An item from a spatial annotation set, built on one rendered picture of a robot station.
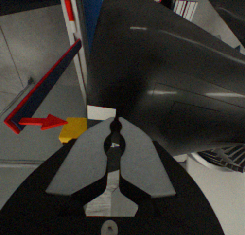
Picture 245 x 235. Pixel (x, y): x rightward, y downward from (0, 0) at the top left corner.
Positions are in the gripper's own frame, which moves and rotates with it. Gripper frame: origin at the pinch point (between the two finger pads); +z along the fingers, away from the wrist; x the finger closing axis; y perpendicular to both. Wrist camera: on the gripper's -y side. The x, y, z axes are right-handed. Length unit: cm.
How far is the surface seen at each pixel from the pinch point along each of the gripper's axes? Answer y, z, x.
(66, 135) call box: 18.7, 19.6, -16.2
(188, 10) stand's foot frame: -37, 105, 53
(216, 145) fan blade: 5.6, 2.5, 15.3
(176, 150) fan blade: 6.5, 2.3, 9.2
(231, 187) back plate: 30.0, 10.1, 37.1
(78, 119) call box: 16.6, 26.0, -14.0
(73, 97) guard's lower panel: 41, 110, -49
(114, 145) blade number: 5.1, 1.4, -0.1
